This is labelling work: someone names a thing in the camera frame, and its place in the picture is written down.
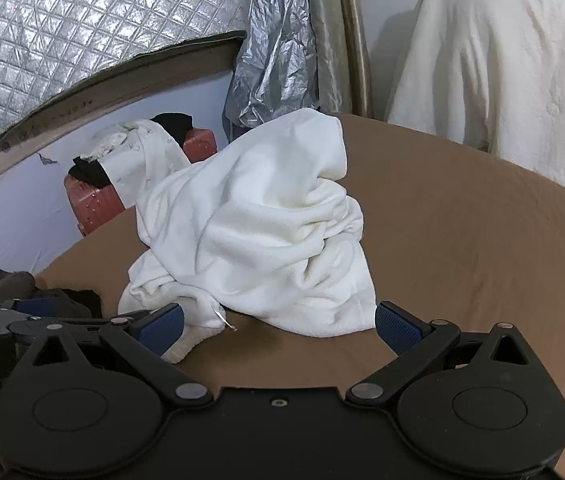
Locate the white sweater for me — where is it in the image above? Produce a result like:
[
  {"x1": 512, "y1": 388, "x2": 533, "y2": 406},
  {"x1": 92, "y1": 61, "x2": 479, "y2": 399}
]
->
[{"x1": 117, "y1": 107, "x2": 379, "y2": 366}]

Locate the silver quilted insulation sheet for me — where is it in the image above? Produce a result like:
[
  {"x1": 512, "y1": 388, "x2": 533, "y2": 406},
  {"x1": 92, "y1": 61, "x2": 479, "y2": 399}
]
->
[{"x1": 0, "y1": 0, "x2": 259, "y2": 160}]

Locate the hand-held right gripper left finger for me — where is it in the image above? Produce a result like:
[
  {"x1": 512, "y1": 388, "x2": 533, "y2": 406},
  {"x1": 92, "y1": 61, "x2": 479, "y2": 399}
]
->
[{"x1": 25, "y1": 303, "x2": 213, "y2": 408}]

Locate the red suitcase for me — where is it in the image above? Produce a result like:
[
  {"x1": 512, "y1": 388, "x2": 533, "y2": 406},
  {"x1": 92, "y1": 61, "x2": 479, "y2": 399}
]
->
[{"x1": 64, "y1": 127, "x2": 220, "y2": 239}]

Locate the white crumpled cloth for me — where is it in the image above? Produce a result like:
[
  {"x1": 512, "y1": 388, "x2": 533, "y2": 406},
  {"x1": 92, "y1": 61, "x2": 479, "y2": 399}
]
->
[{"x1": 82, "y1": 132, "x2": 129, "y2": 164}]

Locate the silver crinkled plastic cover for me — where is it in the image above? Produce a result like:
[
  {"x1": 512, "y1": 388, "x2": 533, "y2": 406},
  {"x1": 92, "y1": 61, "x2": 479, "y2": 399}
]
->
[{"x1": 224, "y1": 0, "x2": 321, "y2": 131}]

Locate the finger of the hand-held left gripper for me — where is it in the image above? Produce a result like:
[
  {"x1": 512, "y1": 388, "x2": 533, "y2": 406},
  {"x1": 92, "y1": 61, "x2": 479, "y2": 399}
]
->
[{"x1": 10, "y1": 298, "x2": 70, "y2": 319}]

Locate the cream draped blanket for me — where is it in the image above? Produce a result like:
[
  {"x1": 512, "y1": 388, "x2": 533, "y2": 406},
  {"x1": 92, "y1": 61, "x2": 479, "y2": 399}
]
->
[{"x1": 385, "y1": 0, "x2": 565, "y2": 200}]

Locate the black cloth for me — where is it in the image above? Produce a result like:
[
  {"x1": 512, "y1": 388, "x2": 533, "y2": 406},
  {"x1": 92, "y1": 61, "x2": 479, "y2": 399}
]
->
[{"x1": 56, "y1": 287, "x2": 104, "y2": 319}]

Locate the grey cloth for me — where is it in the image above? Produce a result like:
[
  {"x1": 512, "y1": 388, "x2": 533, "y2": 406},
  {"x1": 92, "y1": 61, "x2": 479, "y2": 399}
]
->
[{"x1": 0, "y1": 269, "x2": 79, "y2": 319}]

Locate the white printed garment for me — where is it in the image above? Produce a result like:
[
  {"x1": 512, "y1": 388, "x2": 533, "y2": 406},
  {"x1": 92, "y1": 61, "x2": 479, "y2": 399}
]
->
[{"x1": 96, "y1": 119, "x2": 194, "y2": 212}]

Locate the beige curtain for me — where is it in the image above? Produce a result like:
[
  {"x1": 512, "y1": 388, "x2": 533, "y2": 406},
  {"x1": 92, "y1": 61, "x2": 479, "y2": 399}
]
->
[{"x1": 299, "y1": 0, "x2": 374, "y2": 119}]

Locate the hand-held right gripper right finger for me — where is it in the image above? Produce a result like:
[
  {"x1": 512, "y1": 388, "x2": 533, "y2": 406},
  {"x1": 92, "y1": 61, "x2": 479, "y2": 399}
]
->
[{"x1": 345, "y1": 301, "x2": 544, "y2": 406}]

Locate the beige window frame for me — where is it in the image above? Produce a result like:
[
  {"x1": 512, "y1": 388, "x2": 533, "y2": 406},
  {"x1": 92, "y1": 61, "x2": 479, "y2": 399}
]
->
[{"x1": 0, "y1": 30, "x2": 248, "y2": 206}]

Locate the black garment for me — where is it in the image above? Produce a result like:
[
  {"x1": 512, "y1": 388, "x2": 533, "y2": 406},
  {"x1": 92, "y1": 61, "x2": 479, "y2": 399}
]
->
[{"x1": 71, "y1": 112, "x2": 194, "y2": 187}]

